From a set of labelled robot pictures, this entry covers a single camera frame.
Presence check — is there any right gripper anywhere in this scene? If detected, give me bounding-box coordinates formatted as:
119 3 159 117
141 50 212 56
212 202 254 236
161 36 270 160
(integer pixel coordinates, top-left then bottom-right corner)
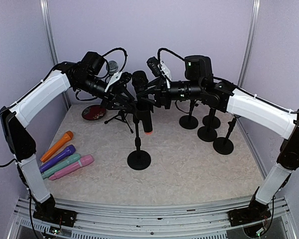
136 76 204 109

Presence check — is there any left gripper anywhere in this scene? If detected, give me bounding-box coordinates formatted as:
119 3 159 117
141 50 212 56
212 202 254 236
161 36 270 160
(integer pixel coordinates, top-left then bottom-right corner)
75 74 135 110

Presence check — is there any black tripod mic stand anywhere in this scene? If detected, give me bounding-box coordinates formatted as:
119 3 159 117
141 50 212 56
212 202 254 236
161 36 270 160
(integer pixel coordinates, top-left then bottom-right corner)
104 110 134 133

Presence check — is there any black tall microphone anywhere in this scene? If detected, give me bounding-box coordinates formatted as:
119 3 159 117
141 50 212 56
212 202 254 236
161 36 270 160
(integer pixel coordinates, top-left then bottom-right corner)
132 70 153 134

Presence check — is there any silver rhinestone microphone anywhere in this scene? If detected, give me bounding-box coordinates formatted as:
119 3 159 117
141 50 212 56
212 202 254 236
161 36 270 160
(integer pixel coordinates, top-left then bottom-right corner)
107 60 119 75

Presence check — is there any orange microphone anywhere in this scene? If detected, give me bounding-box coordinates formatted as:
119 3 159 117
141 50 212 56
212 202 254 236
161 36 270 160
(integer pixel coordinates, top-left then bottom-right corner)
40 130 74 163

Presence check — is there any pink microphone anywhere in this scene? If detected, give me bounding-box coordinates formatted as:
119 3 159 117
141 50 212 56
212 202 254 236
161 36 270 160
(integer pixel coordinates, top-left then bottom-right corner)
48 155 94 181

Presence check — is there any purple microphone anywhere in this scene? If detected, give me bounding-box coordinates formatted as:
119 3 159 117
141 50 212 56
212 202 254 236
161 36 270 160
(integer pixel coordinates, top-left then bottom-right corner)
39 144 76 173

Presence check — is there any teal microphone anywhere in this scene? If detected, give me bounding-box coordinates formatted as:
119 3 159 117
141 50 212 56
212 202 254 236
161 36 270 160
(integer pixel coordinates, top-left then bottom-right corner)
41 153 81 179

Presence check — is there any black round-base stand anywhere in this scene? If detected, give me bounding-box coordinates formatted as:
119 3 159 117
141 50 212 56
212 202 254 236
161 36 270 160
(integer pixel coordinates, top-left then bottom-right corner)
202 108 221 129

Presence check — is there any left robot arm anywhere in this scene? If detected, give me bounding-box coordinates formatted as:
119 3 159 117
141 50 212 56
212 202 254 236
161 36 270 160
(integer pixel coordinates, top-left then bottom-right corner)
0 51 134 226

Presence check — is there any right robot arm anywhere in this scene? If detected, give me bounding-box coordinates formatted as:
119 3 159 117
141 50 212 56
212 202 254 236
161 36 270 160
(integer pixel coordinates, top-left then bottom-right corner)
137 55 299 221

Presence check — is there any dark red floral plate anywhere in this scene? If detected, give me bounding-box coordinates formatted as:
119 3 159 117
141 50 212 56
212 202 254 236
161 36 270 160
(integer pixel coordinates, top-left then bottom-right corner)
81 105 107 121

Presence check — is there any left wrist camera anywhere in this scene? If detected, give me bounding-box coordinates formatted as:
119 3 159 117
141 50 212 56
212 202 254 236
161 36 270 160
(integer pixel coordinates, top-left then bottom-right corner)
105 72 132 93

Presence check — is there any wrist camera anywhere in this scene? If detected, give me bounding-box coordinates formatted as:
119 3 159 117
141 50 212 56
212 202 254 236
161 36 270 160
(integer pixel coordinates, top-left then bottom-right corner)
147 57 172 89
105 72 132 93

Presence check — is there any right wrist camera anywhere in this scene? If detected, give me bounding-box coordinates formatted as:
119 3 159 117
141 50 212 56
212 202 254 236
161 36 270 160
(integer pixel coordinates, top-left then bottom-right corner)
147 57 172 89

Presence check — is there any left metal frame post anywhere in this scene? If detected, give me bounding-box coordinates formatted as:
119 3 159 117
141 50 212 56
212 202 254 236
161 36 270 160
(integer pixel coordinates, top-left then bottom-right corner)
39 0 72 110

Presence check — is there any metal frame post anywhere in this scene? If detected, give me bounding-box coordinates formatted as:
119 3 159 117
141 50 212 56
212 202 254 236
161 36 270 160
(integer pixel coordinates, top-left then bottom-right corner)
39 0 72 110
231 0 261 86

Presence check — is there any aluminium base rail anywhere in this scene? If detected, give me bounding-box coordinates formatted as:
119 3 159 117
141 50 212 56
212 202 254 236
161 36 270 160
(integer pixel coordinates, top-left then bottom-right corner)
4 196 299 239

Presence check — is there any right metal frame post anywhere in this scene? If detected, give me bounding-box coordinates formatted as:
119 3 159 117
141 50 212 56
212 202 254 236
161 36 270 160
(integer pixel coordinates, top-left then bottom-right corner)
231 0 261 86

